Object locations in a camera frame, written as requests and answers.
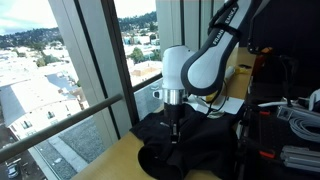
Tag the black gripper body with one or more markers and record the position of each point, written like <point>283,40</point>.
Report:
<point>173,115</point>

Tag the black zip jersey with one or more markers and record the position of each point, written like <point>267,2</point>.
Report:
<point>200,143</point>

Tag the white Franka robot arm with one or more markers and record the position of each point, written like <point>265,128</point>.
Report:
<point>206,63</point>

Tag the grey metal handrail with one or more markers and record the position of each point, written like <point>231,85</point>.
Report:
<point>146,82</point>
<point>60,125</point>

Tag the one dollar bill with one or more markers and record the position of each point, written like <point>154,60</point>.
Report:
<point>216,115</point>

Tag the white paper sheet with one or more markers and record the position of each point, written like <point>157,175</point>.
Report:
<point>231,104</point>

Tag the small black flat object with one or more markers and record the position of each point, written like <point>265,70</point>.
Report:
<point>245,66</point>

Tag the grey power strip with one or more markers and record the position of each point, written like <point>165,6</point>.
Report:
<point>296,114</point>

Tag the aluminium extrusion bar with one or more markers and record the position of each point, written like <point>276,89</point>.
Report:
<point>300,158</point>

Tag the white power plug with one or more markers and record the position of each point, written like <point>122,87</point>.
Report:
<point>314,100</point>

